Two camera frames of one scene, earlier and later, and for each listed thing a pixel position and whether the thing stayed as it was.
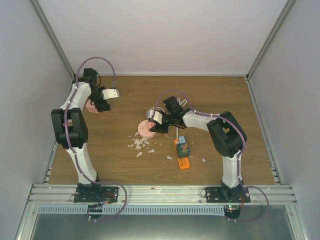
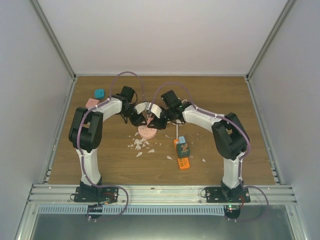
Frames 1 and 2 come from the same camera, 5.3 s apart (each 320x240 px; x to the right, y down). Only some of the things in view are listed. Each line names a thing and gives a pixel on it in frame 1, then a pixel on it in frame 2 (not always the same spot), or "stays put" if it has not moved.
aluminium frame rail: [161, 195] stays put
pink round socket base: [143, 129] stays put
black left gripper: [103, 106] → [136, 122]
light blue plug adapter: [182, 139] stays put
